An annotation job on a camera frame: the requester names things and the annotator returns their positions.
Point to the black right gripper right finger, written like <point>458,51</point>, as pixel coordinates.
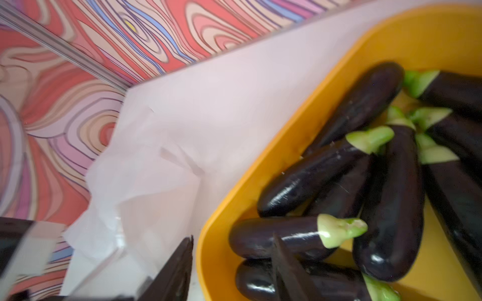
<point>291,281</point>

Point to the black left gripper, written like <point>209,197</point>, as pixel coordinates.
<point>26,249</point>

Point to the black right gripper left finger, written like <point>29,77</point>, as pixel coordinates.
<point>173,281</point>

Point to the clear zip-top plastic bag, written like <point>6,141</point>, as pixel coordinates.
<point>143,189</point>

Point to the purple eggplant in tray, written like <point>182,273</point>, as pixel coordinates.
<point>371,94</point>
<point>253,238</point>
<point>394,207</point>
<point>254,281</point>
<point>304,179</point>
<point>454,192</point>

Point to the yellow plastic tray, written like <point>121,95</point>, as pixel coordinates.
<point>444,36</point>

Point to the aluminium frame post left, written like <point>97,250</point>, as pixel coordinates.
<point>27,27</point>

